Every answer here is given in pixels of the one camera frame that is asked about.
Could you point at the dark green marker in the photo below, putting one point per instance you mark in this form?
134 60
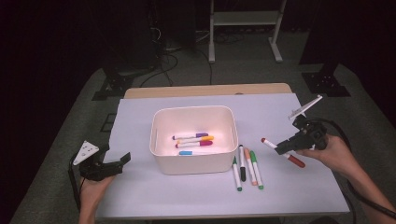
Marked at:
237 177

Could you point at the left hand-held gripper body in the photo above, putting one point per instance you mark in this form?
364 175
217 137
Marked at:
91 171

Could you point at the white metal stand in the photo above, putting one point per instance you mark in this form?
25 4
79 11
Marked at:
243 18

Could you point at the black stand base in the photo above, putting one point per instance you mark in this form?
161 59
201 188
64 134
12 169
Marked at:
113 84
325 82

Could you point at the peach marker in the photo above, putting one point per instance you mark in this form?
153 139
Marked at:
247 154

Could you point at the black marker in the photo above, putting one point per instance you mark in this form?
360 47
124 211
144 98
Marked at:
243 174

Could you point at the white plastic storage bin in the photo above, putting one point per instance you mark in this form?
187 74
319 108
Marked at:
194 121

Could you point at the person's right hand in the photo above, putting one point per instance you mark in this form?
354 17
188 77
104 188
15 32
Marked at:
336 155

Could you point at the purple marker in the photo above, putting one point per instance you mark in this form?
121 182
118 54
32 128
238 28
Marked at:
202 135

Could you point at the person's left hand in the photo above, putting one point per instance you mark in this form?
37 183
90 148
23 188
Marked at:
91 194

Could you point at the white table cover sheet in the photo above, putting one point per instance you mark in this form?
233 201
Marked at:
140 193

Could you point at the light blue marker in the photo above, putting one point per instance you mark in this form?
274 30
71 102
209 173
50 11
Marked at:
186 152

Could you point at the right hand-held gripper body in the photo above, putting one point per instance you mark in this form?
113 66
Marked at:
311 133

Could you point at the light green marker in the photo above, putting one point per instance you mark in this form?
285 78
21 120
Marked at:
253 156

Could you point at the yellow marker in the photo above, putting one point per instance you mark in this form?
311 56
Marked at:
208 138

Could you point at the red marker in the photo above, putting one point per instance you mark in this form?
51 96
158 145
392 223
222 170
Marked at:
297 162

